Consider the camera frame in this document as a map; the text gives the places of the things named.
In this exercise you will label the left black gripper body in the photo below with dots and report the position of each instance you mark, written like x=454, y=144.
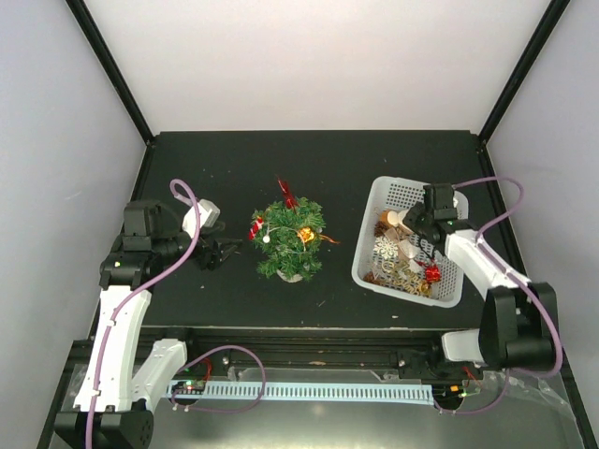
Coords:
x=206, y=259

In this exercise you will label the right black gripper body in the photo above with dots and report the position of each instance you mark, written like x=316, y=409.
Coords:
x=415, y=224

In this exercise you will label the red bell ornament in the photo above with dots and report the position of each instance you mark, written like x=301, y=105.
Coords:
x=257, y=225

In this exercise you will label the white bulb string lights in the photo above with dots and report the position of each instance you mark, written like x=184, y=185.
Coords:
x=282, y=240

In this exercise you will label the white plastic basket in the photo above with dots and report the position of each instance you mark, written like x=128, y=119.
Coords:
x=389, y=193

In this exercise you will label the small green christmas tree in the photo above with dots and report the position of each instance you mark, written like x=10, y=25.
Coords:
x=291, y=267

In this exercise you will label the red star tree topper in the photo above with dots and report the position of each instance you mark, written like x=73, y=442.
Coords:
x=289, y=198

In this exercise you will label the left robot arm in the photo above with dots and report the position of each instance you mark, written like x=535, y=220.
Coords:
x=115, y=404

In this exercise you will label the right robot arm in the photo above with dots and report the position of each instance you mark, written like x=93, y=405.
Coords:
x=519, y=322

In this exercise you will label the gold merry christmas sign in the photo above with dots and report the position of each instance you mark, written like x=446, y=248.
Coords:
x=399, y=276

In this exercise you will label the burlap lace bow ornament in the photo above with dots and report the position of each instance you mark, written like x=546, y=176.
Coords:
x=406, y=249

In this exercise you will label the wooden snowman ornament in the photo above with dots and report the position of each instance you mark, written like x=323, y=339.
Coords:
x=394, y=219

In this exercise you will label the pine cone ornament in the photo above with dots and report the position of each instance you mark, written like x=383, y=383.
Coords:
x=380, y=229

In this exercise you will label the white snowflake ornament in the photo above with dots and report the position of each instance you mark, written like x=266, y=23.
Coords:
x=385, y=248

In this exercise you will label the red gift box ornament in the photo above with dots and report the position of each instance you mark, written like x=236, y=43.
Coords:
x=432, y=274

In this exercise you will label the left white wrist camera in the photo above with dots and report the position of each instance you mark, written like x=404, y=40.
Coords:
x=208, y=215

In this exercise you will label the light blue cable duct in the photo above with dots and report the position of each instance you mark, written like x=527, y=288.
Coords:
x=416, y=394

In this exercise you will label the right black frame post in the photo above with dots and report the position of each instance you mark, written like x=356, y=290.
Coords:
x=539, y=38

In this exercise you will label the black frame post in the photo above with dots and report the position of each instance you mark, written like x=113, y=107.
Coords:
x=98, y=44
x=539, y=38

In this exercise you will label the left black frame post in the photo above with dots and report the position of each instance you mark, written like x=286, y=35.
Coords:
x=98, y=44

